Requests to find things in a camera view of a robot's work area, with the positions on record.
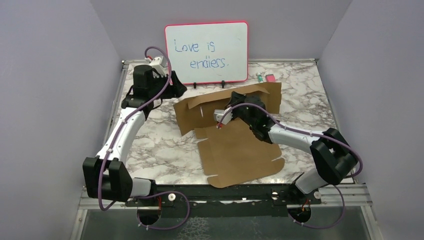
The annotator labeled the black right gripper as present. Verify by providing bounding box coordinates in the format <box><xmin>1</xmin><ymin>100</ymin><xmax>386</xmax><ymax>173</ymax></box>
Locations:
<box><xmin>225</xmin><ymin>90</ymin><xmax>256</xmax><ymax>128</ymax></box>

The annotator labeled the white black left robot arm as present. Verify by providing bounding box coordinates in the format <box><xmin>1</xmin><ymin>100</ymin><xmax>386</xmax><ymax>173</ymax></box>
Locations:
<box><xmin>82</xmin><ymin>64</ymin><xmax>187</xmax><ymax>206</ymax></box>

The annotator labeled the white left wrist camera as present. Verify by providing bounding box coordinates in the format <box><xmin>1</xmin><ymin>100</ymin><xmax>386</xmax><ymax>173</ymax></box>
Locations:
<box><xmin>149</xmin><ymin>55</ymin><xmax>168</xmax><ymax>77</ymax></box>

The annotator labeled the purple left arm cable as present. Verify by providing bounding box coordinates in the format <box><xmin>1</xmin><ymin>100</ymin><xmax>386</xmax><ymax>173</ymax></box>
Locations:
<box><xmin>97</xmin><ymin>45</ymin><xmax>191</xmax><ymax>231</ymax></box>

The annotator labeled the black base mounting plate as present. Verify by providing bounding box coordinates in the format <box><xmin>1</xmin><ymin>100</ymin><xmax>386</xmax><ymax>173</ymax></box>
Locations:
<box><xmin>112</xmin><ymin>183</ymin><xmax>321</xmax><ymax>219</ymax></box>

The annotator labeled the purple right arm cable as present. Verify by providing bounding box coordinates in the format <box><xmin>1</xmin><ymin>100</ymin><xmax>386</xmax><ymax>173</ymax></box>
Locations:
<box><xmin>216</xmin><ymin>102</ymin><xmax>364</xmax><ymax>230</ymax></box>

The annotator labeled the green white marker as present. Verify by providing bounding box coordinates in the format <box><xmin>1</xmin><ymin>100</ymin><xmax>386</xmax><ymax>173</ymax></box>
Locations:
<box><xmin>257</xmin><ymin>74</ymin><xmax>264</xmax><ymax>83</ymax></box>

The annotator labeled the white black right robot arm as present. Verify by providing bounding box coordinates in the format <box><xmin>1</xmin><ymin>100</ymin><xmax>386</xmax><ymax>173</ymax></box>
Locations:
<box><xmin>220</xmin><ymin>91</ymin><xmax>362</xmax><ymax>204</ymax></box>

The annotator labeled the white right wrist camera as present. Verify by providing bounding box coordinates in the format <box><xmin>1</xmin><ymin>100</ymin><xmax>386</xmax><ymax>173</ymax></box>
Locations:
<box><xmin>213</xmin><ymin>109</ymin><xmax>233</xmax><ymax>125</ymax></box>

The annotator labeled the pink framed whiteboard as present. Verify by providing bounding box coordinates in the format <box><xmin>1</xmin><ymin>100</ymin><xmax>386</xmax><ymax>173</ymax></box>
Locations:
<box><xmin>164</xmin><ymin>21</ymin><xmax>249</xmax><ymax>85</ymax></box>

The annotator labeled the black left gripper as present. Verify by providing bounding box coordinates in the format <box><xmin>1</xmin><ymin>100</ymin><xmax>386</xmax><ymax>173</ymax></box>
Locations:
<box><xmin>148</xmin><ymin>70</ymin><xmax>187</xmax><ymax>100</ymax></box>

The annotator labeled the brown cardboard box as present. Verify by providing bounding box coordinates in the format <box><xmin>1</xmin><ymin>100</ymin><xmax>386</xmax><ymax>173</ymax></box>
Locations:
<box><xmin>173</xmin><ymin>89</ymin><xmax>285</xmax><ymax>188</ymax></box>

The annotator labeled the black whiteboard stand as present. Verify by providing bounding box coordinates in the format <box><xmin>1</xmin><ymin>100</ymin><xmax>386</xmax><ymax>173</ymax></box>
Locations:
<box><xmin>193</xmin><ymin>80</ymin><xmax>226</xmax><ymax>89</ymax></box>

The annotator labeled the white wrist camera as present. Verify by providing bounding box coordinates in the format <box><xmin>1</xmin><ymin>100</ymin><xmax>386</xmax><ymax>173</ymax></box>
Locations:
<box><xmin>149</xmin><ymin>55</ymin><xmax>168</xmax><ymax>77</ymax></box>
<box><xmin>213</xmin><ymin>109</ymin><xmax>233</xmax><ymax>125</ymax></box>

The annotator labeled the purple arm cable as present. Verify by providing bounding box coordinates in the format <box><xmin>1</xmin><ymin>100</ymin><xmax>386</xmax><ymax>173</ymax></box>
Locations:
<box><xmin>216</xmin><ymin>102</ymin><xmax>364</xmax><ymax>230</ymax></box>
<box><xmin>97</xmin><ymin>45</ymin><xmax>191</xmax><ymax>231</ymax></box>

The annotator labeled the pink eraser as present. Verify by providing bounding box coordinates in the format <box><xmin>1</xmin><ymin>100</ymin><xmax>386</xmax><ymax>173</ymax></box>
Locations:
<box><xmin>265</xmin><ymin>74</ymin><xmax>277</xmax><ymax>83</ymax></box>

